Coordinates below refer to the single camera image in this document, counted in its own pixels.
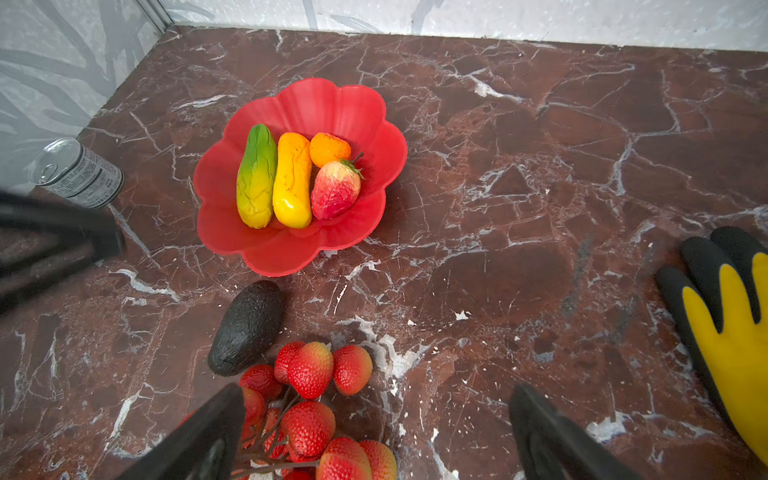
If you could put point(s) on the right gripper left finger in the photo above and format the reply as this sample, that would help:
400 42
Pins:
204 446

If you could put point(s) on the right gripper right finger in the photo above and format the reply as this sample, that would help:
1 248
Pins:
552 446

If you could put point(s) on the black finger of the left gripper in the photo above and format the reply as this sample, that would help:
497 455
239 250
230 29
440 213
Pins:
44 243

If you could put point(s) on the red fake strawberry bunch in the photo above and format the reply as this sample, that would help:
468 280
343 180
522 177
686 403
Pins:
288 431

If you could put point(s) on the dark fake avocado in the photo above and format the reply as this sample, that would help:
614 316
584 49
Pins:
250 325

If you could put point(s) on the yellow orange fake squash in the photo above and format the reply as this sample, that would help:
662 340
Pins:
291 195

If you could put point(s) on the single pink fake strawberry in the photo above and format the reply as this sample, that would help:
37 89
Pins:
336 188

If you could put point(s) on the small orange fake fruit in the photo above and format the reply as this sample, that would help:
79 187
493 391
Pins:
326 148

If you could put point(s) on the red flower-shaped fruit bowl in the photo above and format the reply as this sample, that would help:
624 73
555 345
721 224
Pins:
356 114

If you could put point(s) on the silver tin can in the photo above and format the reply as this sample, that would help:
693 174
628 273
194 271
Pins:
74 172

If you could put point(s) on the yellow black work glove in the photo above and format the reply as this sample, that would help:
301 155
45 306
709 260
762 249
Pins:
719 305

